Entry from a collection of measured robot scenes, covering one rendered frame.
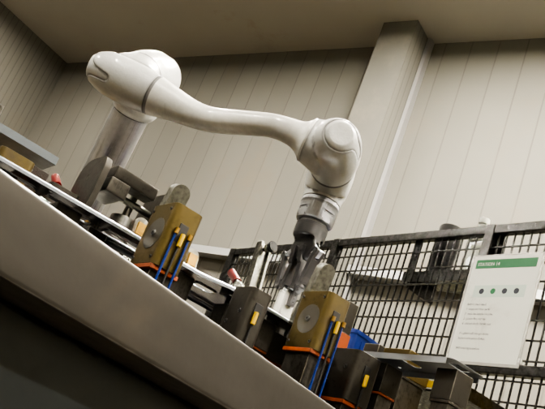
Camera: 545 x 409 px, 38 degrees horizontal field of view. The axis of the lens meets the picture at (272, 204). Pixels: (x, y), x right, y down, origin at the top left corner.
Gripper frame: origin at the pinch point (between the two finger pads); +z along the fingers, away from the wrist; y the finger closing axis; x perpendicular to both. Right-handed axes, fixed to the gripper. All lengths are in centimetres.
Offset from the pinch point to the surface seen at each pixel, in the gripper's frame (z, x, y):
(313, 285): -1.3, -7.3, 17.4
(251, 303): 9.1, -21.3, 20.3
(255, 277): -7.6, -0.2, -14.9
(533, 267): -36, 55, 19
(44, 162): -10, -53, -29
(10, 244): 38, -88, 105
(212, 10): -344, 125, -435
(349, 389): 15.1, 4.8, 23.3
